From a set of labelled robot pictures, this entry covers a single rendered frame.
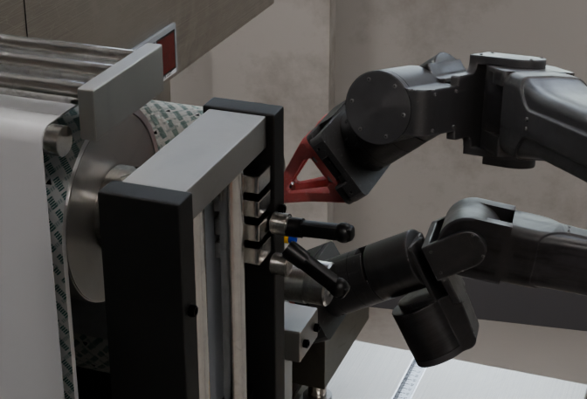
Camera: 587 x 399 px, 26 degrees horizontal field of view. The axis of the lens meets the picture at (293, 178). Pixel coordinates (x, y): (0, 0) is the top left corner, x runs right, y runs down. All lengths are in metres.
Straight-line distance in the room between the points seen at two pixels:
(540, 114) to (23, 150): 0.36
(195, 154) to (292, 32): 2.40
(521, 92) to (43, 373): 0.39
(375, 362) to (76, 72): 0.79
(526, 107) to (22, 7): 0.66
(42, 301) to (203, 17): 1.03
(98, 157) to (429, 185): 2.45
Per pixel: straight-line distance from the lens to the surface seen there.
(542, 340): 3.38
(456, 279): 1.23
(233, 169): 0.77
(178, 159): 0.75
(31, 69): 0.88
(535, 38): 3.15
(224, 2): 1.91
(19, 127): 0.82
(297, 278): 1.14
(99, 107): 0.82
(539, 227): 1.19
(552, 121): 0.89
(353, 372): 1.54
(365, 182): 1.06
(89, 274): 0.92
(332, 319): 1.25
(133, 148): 0.95
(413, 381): 1.53
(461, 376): 1.54
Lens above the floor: 1.73
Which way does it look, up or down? 24 degrees down
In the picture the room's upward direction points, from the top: straight up
